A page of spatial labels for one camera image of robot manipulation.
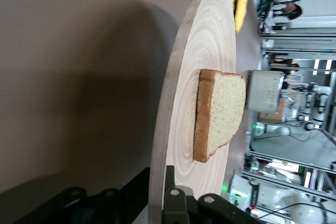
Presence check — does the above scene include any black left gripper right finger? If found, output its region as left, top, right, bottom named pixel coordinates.
left=162, top=165, right=263, bottom=224

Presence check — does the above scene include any cardboard box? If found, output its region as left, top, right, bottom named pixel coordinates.
left=258, top=99, right=286, bottom=123

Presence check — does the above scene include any aluminium cell frame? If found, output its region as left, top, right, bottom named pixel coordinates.
left=243, top=31, right=336, bottom=201

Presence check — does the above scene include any person with black hair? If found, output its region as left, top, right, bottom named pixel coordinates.
left=285, top=3, right=302, bottom=22

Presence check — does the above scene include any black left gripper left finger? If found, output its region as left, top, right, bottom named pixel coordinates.
left=14, top=166, right=151, bottom=224

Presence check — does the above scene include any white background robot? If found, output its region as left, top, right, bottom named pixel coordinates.
left=296, top=83, right=333, bottom=132

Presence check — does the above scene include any cream and chrome toaster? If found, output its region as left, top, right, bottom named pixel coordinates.
left=246, top=69, right=286, bottom=114

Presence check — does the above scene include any bread slice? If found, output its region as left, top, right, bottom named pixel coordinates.
left=193, top=68, right=247, bottom=163

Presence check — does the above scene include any round wooden plate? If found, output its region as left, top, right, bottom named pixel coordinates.
left=147, top=0, right=238, bottom=224

